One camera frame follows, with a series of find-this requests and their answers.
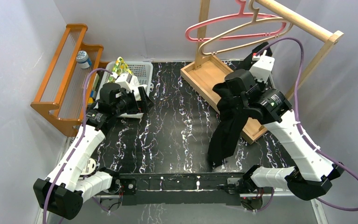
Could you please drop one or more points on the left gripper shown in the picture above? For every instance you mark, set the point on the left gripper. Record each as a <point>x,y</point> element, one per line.
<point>141,101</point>

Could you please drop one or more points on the black skirt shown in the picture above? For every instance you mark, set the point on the black skirt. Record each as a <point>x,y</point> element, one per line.
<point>232,120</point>

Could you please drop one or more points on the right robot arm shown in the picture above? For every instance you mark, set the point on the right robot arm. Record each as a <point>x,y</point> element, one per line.
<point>312,174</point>

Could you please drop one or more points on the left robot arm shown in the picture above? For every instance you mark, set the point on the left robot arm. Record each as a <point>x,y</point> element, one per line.
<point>62,192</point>

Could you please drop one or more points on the beige hanger on rack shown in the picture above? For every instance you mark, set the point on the beige hanger on rack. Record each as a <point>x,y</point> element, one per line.
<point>247,10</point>

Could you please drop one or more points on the white plastic basket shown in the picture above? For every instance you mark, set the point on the white plastic basket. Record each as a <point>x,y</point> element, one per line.
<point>141,76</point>

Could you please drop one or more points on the yellow green patterned cloth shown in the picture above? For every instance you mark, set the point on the yellow green patterned cloth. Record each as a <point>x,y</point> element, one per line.
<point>117,69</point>

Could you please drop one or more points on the small white blue jar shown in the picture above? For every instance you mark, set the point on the small white blue jar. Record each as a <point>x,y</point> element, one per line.
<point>83,60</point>

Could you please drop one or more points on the orange wooden shelf rack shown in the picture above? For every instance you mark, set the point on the orange wooden shelf rack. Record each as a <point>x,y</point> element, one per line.
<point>60,95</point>

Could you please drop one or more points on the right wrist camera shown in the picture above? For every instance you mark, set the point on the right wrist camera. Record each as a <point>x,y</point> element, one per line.
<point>262,66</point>

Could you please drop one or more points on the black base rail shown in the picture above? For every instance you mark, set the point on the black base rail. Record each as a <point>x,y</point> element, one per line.
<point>185,188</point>

